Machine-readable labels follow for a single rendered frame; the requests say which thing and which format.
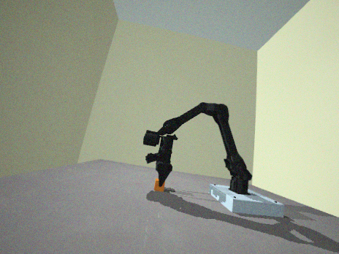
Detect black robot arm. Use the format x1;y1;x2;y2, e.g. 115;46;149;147
143;102;253;196

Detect orange block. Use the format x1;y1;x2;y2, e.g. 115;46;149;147
154;179;165;192

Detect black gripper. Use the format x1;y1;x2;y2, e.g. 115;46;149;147
156;147;172;187

